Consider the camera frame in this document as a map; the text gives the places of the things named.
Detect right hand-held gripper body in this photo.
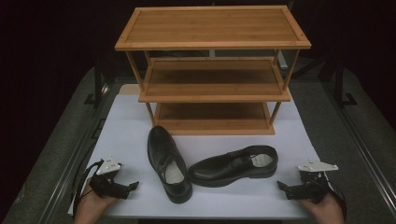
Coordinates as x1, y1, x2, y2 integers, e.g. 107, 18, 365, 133
284, 159, 339, 203

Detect black metal stand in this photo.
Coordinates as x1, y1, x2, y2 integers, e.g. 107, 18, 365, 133
83, 59, 110, 108
333, 59, 359, 108

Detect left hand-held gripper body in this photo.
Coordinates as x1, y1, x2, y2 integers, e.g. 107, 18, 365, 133
89, 155, 132, 200

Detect black leather shoe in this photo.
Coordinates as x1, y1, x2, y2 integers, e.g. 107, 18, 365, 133
147, 125, 193, 204
188, 145, 279, 189

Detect wooden three-tier shoe rack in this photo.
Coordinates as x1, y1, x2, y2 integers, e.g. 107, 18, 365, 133
114, 5, 312, 136

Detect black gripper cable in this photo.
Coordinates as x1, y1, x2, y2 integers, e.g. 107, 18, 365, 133
72, 159, 105, 216
323, 178, 348, 218

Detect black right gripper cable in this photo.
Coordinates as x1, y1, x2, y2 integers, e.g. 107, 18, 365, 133
323, 178, 348, 218

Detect person's right hand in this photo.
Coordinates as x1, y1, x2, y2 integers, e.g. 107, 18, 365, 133
297, 192, 347, 224

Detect metal table rail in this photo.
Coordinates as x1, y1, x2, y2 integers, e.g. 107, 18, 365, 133
38, 82, 120, 224
321, 82, 396, 218

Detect person's left hand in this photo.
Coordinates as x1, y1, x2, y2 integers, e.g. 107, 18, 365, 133
73, 178, 120, 224

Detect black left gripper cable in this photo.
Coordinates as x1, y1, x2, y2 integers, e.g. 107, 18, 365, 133
72, 159, 105, 216

